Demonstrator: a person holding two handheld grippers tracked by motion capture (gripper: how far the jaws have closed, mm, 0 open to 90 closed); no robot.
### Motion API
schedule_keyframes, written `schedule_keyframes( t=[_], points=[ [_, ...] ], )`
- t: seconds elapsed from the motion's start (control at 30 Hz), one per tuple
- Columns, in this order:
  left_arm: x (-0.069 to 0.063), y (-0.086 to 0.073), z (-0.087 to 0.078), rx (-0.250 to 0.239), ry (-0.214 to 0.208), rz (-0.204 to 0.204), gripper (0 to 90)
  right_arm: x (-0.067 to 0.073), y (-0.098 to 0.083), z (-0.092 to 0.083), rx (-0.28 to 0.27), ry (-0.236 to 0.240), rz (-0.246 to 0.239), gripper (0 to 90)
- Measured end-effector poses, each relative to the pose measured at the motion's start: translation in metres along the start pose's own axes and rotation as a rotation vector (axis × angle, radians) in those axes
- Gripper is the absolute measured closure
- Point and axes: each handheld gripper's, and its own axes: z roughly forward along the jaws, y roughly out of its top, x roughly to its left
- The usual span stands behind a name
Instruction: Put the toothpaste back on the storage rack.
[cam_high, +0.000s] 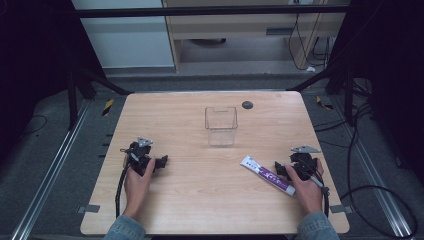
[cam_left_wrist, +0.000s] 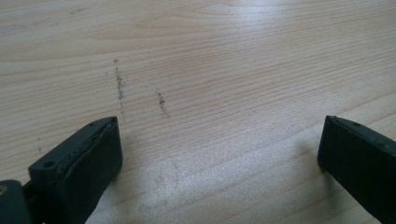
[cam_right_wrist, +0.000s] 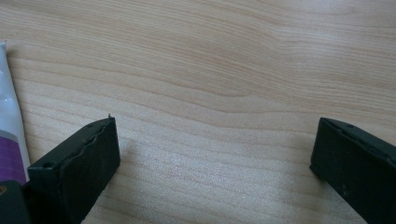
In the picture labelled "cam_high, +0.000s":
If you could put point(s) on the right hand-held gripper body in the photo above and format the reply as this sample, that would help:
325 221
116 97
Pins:
305 163

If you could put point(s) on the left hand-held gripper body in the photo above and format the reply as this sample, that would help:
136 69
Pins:
138 156

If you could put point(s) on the white and purple toothpaste tube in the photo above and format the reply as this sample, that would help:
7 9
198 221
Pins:
266 174

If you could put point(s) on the clear plastic container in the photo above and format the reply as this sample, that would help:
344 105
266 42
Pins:
220 128

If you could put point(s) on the person's right hand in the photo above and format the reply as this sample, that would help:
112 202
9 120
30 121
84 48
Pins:
308 195

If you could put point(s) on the person's left hand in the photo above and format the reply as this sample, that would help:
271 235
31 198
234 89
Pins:
137 190

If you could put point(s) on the yellow and black tape strip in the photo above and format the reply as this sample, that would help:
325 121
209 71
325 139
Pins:
107 107
324 104

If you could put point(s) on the dark round table grommet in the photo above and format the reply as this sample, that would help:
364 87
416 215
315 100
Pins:
247 105

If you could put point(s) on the white plug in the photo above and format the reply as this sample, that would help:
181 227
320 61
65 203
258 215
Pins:
310 69

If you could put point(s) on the white cabinet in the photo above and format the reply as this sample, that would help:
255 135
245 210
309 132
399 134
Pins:
126 43

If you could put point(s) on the black curtain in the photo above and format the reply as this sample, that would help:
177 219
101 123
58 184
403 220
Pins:
393 83
30 66

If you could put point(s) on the light wooden desk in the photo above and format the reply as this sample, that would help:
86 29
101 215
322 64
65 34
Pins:
233 28

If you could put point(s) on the grey metal table bracket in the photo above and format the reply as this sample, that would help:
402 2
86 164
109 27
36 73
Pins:
89 209
340 209

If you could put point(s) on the aluminium floor rail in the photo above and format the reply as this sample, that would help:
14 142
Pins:
50 170
373 173

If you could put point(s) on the black metal frame stand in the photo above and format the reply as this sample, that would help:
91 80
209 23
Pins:
72 100
348 93

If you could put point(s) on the black horizontal frame bar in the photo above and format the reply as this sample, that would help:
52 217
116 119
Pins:
213 11

